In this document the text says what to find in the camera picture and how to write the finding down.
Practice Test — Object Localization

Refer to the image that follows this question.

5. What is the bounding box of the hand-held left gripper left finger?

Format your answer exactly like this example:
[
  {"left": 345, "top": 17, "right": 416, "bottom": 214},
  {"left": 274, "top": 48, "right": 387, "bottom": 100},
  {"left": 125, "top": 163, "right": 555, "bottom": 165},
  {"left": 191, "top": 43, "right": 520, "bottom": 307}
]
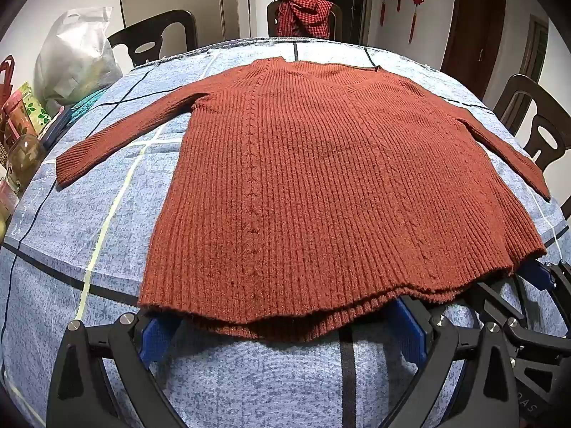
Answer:
[{"left": 47, "top": 310, "right": 197, "bottom": 428}]

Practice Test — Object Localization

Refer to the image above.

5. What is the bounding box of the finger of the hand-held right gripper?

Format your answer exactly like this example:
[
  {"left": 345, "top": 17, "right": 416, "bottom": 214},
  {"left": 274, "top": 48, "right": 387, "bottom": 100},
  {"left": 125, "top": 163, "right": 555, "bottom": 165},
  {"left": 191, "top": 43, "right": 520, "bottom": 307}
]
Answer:
[
  {"left": 519, "top": 260, "right": 571, "bottom": 296},
  {"left": 472, "top": 279, "right": 536, "bottom": 324}
]

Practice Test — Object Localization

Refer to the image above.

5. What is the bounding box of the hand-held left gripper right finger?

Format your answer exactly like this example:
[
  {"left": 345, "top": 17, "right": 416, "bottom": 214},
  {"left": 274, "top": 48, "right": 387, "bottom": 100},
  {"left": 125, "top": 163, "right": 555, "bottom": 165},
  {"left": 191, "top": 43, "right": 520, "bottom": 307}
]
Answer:
[{"left": 379, "top": 296, "right": 520, "bottom": 428}]

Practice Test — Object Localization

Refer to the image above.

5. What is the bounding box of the rust red knit sweater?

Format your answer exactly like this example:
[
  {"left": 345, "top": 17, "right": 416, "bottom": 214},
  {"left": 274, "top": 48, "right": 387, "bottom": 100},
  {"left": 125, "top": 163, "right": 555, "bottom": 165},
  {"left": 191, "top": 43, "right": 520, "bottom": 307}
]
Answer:
[{"left": 56, "top": 56, "right": 551, "bottom": 342}]

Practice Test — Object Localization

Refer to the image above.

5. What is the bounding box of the blue checked tablecloth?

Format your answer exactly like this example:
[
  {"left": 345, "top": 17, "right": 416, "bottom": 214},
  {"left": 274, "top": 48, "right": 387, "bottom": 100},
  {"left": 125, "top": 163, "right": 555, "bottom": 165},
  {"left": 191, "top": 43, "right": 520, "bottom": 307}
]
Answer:
[{"left": 0, "top": 38, "right": 571, "bottom": 428}]

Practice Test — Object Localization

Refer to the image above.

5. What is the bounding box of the dark wooden chair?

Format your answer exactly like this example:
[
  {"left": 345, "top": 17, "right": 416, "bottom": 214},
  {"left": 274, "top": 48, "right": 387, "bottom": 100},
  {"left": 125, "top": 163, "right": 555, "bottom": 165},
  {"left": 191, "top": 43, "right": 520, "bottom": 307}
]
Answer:
[
  {"left": 107, "top": 9, "right": 199, "bottom": 67},
  {"left": 493, "top": 73, "right": 571, "bottom": 174},
  {"left": 267, "top": 0, "right": 343, "bottom": 41}
]

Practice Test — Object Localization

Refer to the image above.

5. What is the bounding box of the pink plastic packet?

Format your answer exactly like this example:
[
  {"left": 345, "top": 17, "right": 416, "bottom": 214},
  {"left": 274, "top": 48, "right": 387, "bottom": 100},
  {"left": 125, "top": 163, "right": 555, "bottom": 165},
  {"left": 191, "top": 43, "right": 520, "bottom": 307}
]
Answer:
[{"left": 0, "top": 178, "right": 19, "bottom": 215}]

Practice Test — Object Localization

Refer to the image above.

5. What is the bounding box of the glass jar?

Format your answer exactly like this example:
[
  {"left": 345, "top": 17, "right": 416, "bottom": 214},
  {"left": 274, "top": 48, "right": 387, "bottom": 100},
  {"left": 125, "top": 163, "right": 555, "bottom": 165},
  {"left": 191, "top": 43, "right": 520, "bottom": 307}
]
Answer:
[{"left": 6, "top": 134, "right": 47, "bottom": 188}]

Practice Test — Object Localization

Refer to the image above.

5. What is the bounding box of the grey glazed door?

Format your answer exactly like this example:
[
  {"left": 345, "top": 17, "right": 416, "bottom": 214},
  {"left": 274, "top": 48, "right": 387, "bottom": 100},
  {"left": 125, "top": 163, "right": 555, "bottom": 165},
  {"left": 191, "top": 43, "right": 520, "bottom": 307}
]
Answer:
[{"left": 520, "top": 13, "right": 549, "bottom": 83}]

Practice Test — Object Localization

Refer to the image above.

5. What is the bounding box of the blue and pink case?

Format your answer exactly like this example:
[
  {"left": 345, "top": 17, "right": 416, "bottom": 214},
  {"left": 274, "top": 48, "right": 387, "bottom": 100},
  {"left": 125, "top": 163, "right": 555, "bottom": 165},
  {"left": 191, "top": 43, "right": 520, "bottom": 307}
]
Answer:
[{"left": 40, "top": 107, "right": 74, "bottom": 148}]

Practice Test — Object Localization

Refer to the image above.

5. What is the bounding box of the teal woven mat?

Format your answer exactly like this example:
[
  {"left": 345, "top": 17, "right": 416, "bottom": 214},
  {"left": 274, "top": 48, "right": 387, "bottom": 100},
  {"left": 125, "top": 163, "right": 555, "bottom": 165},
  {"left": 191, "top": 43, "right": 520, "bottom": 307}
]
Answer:
[{"left": 67, "top": 87, "right": 110, "bottom": 119}]

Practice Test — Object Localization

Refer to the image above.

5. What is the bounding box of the green leaf print bag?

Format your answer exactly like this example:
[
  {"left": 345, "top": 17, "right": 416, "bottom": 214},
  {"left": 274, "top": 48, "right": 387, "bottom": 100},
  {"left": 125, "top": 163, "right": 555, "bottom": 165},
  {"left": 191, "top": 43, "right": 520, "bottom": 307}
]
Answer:
[{"left": 18, "top": 82, "right": 54, "bottom": 137}]

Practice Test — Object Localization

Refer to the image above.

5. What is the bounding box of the brown wooden door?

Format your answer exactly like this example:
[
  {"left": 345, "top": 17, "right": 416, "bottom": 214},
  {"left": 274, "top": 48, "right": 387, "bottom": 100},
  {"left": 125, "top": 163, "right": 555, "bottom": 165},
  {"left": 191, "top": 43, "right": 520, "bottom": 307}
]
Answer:
[{"left": 439, "top": 0, "right": 507, "bottom": 99}]

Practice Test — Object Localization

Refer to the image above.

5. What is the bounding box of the white plastic bag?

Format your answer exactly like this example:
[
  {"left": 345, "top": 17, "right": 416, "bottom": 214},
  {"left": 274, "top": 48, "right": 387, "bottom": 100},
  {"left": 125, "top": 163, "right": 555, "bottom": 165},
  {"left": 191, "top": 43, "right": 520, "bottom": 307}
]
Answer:
[{"left": 33, "top": 6, "right": 123, "bottom": 108}]

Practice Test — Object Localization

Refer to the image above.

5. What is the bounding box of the red gift bag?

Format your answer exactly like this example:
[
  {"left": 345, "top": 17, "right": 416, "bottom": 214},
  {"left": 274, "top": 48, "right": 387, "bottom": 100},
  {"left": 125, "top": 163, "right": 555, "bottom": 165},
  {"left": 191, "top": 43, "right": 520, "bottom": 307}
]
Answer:
[{"left": 0, "top": 56, "right": 16, "bottom": 112}]

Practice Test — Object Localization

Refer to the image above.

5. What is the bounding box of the red checked cloth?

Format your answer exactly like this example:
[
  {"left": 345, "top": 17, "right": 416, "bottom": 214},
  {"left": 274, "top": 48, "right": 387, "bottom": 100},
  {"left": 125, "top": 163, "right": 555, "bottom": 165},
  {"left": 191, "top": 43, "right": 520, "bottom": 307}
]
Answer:
[{"left": 274, "top": 0, "right": 334, "bottom": 40}]

